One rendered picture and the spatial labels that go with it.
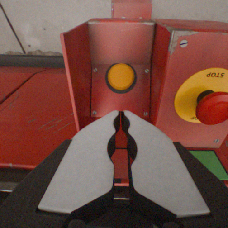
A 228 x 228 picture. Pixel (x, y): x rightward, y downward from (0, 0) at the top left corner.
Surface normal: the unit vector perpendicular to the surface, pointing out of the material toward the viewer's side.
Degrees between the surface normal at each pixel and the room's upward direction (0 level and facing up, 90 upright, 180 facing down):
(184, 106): 0
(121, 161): 90
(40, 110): 90
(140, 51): 0
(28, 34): 0
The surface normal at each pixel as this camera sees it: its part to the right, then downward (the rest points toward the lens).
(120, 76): -0.03, 0.03
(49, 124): 0.04, -0.80
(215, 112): -0.09, 0.58
